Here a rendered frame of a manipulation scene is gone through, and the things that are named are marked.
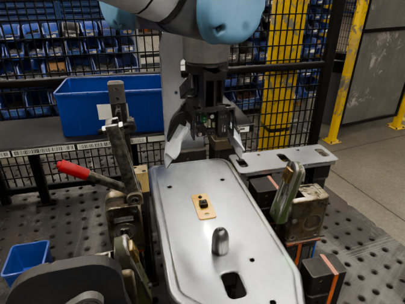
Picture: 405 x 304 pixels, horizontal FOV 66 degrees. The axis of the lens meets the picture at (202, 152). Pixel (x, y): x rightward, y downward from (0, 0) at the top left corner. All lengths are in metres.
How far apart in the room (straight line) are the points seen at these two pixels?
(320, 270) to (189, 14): 0.47
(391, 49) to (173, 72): 2.93
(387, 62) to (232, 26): 3.32
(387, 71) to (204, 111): 3.21
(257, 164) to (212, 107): 0.38
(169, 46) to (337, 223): 0.81
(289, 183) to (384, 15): 2.80
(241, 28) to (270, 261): 0.40
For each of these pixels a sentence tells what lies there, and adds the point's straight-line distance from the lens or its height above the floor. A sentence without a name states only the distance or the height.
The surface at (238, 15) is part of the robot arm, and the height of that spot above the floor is 1.40.
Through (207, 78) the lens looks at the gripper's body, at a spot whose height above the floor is 1.30.
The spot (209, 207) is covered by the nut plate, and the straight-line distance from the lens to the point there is 0.68.
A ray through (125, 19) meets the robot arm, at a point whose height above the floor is 1.39.
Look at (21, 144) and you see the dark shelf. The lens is 1.00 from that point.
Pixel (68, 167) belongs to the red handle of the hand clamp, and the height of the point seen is 1.14.
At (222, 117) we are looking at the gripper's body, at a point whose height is 1.23.
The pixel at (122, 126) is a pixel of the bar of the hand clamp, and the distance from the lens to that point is 0.56.
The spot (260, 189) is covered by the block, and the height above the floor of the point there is 0.98.
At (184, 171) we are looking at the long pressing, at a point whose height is 1.00.
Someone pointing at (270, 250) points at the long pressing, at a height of 1.00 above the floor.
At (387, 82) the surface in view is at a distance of 3.69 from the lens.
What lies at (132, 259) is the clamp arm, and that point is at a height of 1.08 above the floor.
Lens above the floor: 1.43
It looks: 29 degrees down
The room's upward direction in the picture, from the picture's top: straight up
